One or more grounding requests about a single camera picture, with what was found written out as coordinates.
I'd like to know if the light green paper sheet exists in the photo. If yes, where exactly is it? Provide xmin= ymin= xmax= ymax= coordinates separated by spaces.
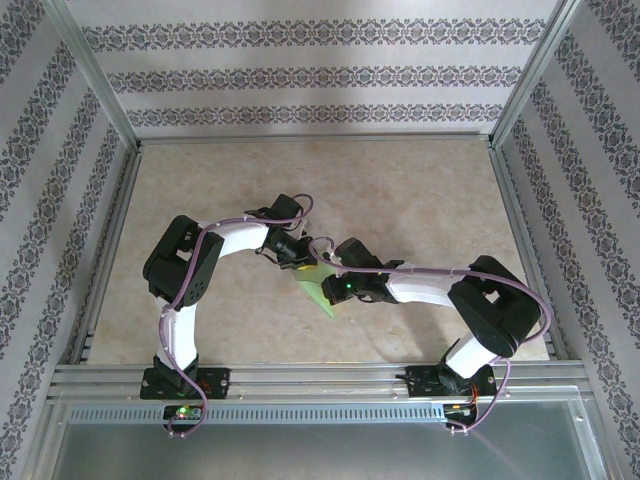
xmin=293 ymin=259 xmax=346 ymax=320

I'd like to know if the grey sheet metal panel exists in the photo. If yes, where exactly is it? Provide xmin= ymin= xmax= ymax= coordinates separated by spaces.
xmin=49 ymin=422 xmax=609 ymax=480

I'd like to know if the circuit board with green light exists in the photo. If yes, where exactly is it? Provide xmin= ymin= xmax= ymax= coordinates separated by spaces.
xmin=164 ymin=404 xmax=204 ymax=422

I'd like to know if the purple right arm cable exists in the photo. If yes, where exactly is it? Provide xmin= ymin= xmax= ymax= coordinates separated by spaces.
xmin=310 ymin=235 xmax=551 ymax=437

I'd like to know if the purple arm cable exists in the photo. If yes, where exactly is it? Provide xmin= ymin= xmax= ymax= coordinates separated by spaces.
xmin=158 ymin=193 xmax=316 ymax=440
xmin=310 ymin=235 xmax=551 ymax=437

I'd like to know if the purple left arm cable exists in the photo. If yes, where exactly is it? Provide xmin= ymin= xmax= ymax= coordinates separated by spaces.
xmin=158 ymin=193 xmax=316 ymax=440

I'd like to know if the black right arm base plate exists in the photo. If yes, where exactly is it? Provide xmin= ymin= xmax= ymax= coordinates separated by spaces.
xmin=394 ymin=366 xmax=497 ymax=400

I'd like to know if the aluminium frame cross rail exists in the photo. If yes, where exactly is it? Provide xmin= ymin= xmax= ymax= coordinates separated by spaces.
xmin=137 ymin=132 xmax=496 ymax=149

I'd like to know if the slotted grey cable duct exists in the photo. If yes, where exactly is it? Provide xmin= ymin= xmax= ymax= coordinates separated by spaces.
xmin=67 ymin=402 xmax=446 ymax=426

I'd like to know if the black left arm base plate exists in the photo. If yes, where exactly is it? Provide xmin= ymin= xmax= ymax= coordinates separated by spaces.
xmin=141 ymin=367 xmax=232 ymax=401

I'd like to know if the aluminium frame side rail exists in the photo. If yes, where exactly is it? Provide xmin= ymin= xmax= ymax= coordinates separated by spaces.
xmin=487 ymin=142 xmax=574 ymax=364
xmin=67 ymin=142 xmax=146 ymax=366

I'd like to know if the aluminium frame post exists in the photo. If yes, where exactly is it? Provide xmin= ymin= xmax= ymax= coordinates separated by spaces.
xmin=487 ymin=0 xmax=589 ymax=151
xmin=49 ymin=0 xmax=144 ymax=151

